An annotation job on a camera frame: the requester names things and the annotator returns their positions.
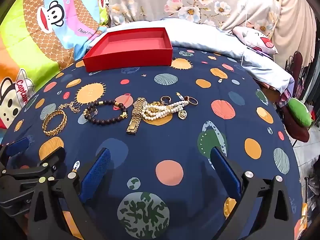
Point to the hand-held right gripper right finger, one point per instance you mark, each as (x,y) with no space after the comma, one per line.
(226,177)

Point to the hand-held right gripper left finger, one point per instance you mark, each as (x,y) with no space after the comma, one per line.
(96,175)

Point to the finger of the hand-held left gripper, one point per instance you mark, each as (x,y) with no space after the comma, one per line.
(51,158)
(16,146)

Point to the gold wrist watch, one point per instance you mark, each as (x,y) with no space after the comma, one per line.
(135,110)

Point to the red cardboard box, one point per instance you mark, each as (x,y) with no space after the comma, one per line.
(125,60)

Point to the navy planet print bedsheet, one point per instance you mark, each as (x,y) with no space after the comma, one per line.
(190,135)

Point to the maroon cushion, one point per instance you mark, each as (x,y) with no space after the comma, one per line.
(295,132)

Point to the green cushion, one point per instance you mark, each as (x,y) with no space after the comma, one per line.
(300,112)

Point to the colourful cartoon monkey blanket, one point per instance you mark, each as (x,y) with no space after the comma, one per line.
(37,42)

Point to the dark metal chair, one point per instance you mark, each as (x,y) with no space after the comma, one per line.
(297,60)

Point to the pink cartoon pillow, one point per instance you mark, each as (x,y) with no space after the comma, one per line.
(252,38)

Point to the beige curtain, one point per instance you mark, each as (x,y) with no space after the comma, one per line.
(292,17)

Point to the floral grey pillow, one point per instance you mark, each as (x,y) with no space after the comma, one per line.
(155,0)

